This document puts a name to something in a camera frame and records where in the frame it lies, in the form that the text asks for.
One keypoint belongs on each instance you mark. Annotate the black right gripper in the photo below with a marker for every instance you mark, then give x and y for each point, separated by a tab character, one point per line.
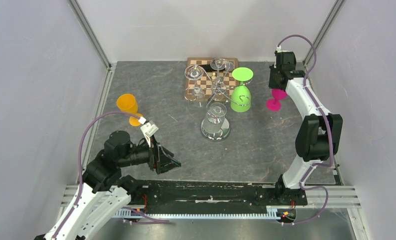
272	84

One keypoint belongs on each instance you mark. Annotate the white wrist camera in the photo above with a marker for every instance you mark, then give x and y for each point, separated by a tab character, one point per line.
285	60
148	129

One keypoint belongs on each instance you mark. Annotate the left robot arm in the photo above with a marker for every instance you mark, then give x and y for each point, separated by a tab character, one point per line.
103	190

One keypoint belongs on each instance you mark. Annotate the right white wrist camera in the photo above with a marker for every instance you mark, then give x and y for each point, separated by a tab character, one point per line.
285	60

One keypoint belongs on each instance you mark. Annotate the wooden chess board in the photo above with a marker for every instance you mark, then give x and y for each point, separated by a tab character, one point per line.
205	82

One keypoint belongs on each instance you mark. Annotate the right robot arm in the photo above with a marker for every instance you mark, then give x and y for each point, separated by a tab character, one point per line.
319	135

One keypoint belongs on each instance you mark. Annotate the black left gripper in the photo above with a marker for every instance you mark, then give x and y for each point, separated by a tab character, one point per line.
162	164

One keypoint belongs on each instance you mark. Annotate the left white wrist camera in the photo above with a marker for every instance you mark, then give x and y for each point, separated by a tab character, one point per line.
148	129

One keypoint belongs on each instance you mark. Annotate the pink plastic wine glass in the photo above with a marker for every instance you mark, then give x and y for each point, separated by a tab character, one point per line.
274	104

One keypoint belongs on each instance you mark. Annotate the orange plastic wine glass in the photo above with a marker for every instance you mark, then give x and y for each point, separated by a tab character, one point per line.
127	103

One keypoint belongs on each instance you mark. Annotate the green plastic wine glass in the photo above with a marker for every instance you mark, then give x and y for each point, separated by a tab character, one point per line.
241	96

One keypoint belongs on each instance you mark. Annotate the clear ribbed wine glass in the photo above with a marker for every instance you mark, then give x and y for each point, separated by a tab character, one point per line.
222	67

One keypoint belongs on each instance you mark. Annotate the chrome wine glass rack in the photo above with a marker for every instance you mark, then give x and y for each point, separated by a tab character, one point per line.
224	99

